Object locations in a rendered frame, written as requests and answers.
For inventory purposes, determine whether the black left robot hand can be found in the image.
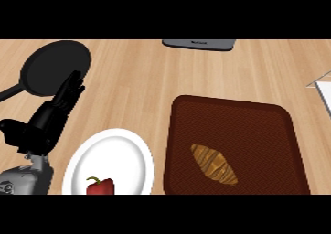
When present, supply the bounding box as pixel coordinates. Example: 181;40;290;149
0;69;88;156

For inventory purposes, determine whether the brown tray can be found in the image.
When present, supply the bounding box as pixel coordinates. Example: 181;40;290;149
163;94;312;196

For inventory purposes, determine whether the black frying pan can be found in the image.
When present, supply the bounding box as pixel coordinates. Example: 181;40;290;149
0;39;94;107

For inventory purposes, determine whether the white plate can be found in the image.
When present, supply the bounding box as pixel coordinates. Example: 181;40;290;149
61;128;156;196

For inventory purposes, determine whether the red bell pepper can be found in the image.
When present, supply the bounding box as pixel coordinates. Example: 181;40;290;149
86;175;117;196

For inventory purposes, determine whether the brown croissant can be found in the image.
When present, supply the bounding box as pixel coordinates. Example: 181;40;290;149
190;144;241;186

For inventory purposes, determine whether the dark grey appliance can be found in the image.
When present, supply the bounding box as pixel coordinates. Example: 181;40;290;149
161;38;238;52

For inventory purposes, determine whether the white wire tiered shelf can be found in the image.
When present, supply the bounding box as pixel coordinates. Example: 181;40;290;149
306;67;331;132

